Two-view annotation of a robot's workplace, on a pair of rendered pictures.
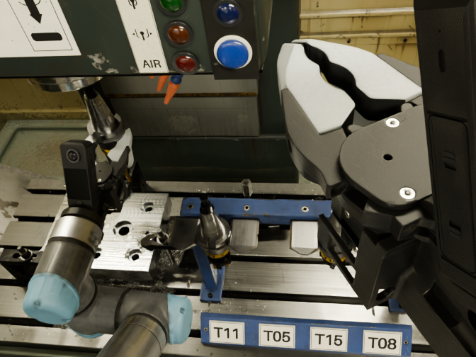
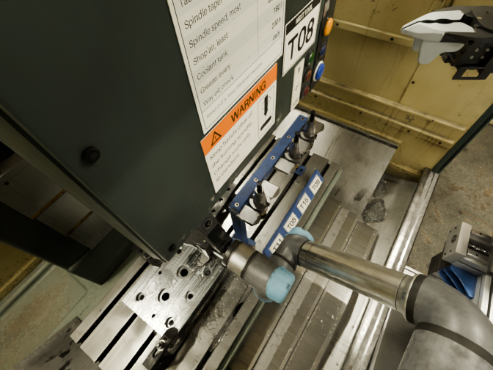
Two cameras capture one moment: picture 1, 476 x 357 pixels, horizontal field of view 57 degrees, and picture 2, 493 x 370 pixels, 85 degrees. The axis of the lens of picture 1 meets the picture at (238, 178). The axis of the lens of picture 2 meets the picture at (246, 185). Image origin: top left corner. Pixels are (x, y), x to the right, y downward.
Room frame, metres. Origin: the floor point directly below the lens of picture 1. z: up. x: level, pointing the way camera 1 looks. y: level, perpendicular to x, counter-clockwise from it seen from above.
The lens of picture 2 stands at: (0.30, 0.44, 1.97)
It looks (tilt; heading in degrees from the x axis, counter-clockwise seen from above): 58 degrees down; 296
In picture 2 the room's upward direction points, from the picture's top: 6 degrees counter-clockwise
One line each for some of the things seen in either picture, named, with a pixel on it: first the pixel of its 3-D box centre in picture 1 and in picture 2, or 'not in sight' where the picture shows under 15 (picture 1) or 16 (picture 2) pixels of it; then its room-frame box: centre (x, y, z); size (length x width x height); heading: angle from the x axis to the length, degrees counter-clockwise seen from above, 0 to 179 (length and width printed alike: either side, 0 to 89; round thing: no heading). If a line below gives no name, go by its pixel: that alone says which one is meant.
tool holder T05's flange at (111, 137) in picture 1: (106, 128); not in sight; (0.62, 0.23, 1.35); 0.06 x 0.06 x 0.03
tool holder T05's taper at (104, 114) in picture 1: (98, 110); not in sight; (0.62, 0.23, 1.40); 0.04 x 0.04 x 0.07
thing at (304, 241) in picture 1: (304, 237); (285, 166); (0.41, -0.10, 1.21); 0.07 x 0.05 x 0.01; 167
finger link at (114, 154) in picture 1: (126, 154); not in sight; (0.59, 0.20, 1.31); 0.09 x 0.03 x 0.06; 154
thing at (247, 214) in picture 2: (184, 233); (250, 216); (0.46, 0.11, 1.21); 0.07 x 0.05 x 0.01; 167
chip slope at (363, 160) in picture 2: not in sight; (285, 170); (0.47, -0.41, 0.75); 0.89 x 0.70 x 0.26; 167
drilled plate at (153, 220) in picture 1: (107, 233); (175, 285); (0.67, 0.36, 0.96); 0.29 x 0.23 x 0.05; 77
